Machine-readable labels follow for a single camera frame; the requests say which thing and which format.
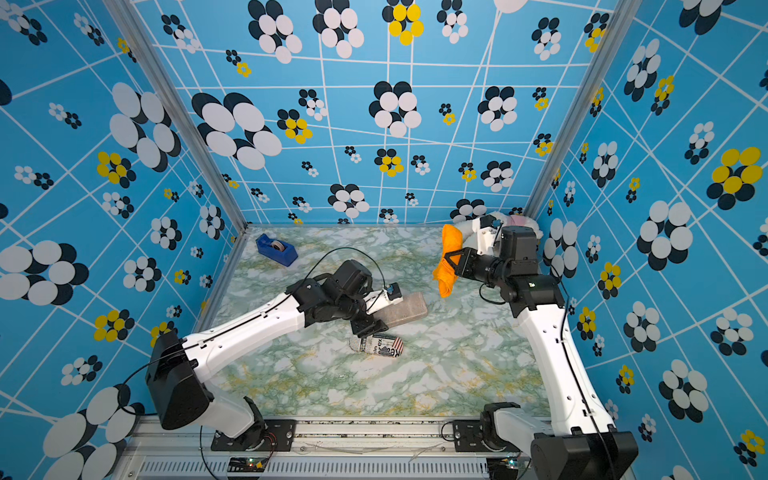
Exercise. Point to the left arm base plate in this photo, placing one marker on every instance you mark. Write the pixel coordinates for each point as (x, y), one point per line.
(270, 435)

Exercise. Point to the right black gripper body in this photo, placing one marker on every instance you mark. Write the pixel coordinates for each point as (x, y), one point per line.
(485, 270)

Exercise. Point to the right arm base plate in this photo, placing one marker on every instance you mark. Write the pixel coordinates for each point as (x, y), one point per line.
(477, 436)

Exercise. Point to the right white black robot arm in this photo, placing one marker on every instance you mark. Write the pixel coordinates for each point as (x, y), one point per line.
(580, 440)

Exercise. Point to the newspaper print eyeglass case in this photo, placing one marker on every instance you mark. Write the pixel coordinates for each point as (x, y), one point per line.
(384, 345)

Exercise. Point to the aluminium front rail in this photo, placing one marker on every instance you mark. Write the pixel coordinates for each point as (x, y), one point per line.
(323, 448)

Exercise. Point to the circuit board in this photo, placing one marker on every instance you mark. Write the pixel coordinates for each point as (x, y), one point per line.
(247, 464)
(503, 468)

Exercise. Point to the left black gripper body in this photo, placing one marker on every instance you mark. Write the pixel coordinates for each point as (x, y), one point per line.
(356, 308)

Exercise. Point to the left circuit board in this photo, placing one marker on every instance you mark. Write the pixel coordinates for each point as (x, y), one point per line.
(247, 464)

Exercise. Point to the white plush toy pink shirt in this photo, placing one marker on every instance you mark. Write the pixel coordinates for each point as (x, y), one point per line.
(467, 227)

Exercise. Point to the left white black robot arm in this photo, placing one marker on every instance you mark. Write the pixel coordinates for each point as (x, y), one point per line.
(180, 371)

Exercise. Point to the right circuit board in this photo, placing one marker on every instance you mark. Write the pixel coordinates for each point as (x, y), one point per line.
(503, 468)

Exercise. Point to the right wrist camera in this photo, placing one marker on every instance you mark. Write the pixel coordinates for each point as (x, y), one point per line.
(484, 233)

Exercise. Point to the orange cloth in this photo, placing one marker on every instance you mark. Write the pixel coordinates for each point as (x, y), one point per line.
(444, 274)

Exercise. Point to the blue tape dispenser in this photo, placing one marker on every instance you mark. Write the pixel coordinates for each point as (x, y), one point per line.
(276, 250)

